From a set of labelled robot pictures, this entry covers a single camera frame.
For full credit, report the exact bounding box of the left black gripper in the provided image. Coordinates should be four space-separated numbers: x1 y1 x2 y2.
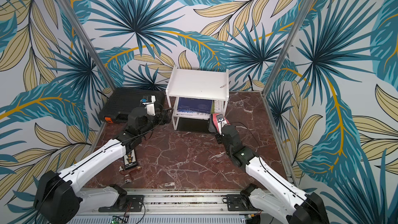
138 107 174 137

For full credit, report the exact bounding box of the pink cloth with black trim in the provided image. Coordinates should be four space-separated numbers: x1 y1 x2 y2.
208 113 229 133

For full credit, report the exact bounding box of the white two-tier bookshelf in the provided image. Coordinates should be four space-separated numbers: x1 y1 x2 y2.
165 66 230 130

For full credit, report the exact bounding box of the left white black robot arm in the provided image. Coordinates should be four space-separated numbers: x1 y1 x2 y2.
33 107 173 224

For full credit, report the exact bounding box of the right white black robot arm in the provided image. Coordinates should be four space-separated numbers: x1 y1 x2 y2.
217 124 329 224

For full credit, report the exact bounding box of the dark blue book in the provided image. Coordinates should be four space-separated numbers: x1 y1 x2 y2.
177 97 213 114

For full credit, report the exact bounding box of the black plastic tool case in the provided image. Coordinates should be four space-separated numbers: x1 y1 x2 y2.
98 88 165 123

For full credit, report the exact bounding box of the black card with yellow pattern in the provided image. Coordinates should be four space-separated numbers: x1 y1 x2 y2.
123 150 138 170

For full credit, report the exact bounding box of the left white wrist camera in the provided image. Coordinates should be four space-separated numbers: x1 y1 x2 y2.
141 95 156 116

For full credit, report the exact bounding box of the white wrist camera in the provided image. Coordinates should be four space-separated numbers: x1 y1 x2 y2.
216 114 228 134
141 95 156 116

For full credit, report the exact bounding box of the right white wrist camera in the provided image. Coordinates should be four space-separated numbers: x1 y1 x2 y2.
216 114 228 134

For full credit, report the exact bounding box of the aluminium front rail frame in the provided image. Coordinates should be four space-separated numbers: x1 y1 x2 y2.
83 190 256 216

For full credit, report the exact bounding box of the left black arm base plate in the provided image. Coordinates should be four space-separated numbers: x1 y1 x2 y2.
98 184 144 213

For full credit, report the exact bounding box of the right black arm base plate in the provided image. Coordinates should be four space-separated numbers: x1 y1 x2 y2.
222 184 265 212

